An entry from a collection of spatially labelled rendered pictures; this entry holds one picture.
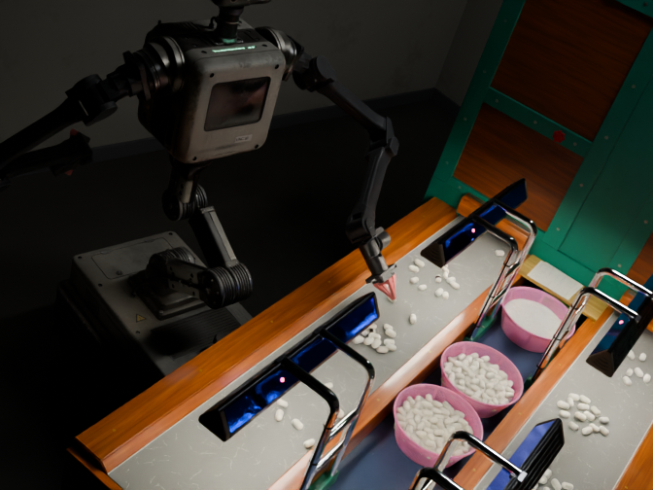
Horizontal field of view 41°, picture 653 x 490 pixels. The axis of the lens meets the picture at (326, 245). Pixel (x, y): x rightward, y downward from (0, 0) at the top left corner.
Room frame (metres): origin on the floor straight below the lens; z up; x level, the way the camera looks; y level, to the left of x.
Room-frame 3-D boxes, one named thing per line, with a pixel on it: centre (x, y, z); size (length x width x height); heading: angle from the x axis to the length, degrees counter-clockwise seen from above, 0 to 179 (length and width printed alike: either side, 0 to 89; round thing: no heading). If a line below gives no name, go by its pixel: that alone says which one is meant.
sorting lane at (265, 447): (2.04, -0.20, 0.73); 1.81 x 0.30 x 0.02; 155
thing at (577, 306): (2.20, -0.87, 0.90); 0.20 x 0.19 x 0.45; 155
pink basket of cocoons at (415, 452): (1.79, -0.46, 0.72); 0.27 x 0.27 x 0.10
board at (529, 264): (2.64, -0.86, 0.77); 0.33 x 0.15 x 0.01; 65
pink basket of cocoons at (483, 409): (2.05, -0.58, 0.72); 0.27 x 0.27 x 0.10
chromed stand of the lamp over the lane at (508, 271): (2.37, -0.51, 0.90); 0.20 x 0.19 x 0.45; 155
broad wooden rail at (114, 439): (2.13, -0.01, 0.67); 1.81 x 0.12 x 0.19; 155
